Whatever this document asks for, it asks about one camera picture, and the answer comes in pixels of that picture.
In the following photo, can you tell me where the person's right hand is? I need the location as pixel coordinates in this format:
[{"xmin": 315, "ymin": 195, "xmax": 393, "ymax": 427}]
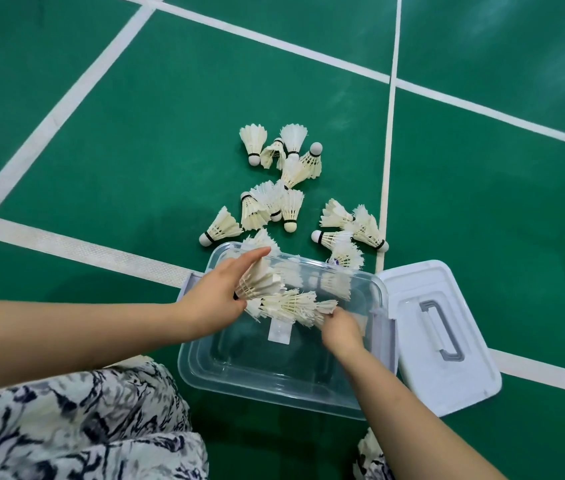
[{"xmin": 320, "ymin": 308, "xmax": 366, "ymax": 357}]

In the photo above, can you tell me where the person's left hand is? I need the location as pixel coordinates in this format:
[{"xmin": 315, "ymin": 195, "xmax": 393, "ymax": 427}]
[{"xmin": 178, "ymin": 246, "xmax": 272, "ymax": 341}]

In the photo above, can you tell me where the nested feather shuttlecock stack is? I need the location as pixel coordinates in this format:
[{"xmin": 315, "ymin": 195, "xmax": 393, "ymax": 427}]
[
  {"xmin": 235, "ymin": 257, "xmax": 286, "ymax": 301},
  {"xmin": 244, "ymin": 290, "xmax": 339, "ymax": 329}
]

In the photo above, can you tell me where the person's left forearm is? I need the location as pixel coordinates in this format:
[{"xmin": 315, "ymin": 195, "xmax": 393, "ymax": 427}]
[{"xmin": 0, "ymin": 297, "xmax": 188, "ymax": 398}]

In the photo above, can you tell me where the person's right forearm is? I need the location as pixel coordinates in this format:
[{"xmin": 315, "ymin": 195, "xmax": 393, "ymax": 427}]
[{"xmin": 333, "ymin": 344, "xmax": 507, "ymax": 480}]

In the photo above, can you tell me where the clear plastic storage box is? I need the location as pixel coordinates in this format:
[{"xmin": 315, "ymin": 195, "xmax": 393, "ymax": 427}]
[{"xmin": 177, "ymin": 242, "xmax": 398, "ymax": 421}]

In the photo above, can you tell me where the white plastic box lid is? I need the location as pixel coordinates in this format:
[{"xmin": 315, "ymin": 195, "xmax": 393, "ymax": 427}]
[{"xmin": 376, "ymin": 260, "xmax": 503, "ymax": 418}]

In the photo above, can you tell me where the pile of white shuttlecocks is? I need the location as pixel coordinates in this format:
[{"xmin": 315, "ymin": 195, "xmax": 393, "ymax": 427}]
[{"xmin": 199, "ymin": 124, "xmax": 390, "ymax": 301}]

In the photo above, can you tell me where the black and white patterned skirt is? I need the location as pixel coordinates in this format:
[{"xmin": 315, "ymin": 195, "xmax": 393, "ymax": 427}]
[{"xmin": 0, "ymin": 357, "xmax": 394, "ymax": 480}]

